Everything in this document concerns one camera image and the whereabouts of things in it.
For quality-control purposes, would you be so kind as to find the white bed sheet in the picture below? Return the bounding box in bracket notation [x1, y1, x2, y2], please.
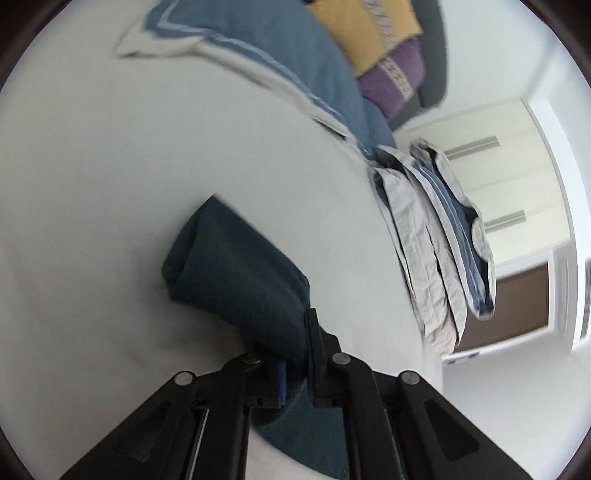
[0, 0, 446, 480]

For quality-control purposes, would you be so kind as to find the white door frame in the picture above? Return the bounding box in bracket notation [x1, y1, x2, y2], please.
[524, 99, 583, 352]

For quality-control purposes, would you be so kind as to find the long metal wardrobe handle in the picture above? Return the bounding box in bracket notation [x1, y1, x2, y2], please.
[482, 210, 527, 232]
[445, 136, 500, 160]

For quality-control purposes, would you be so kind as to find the purple patterned cushion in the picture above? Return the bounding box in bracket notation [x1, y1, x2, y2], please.
[358, 37, 428, 118]

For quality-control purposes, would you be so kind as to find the folded beige duvet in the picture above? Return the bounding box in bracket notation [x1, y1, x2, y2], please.
[369, 145, 467, 356]

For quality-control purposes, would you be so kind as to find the cream wardrobe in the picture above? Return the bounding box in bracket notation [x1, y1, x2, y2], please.
[392, 99, 578, 278]

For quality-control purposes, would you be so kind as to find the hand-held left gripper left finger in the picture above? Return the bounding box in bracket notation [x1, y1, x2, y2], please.
[60, 352, 289, 480]

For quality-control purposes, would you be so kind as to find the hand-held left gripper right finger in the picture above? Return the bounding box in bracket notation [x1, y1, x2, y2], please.
[305, 308, 532, 480]

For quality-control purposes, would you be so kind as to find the blue blanket with white edge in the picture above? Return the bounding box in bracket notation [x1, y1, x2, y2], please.
[115, 0, 398, 160]

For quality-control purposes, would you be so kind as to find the folded blue striped duvet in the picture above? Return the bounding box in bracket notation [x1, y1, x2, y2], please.
[409, 137, 497, 321]

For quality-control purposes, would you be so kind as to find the dark teal knit sweater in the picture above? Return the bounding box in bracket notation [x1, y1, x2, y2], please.
[161, 194, 352, 480]

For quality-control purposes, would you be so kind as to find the yellow patterned cushion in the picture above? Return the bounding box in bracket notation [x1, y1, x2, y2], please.
[307, 0, 423, 77]

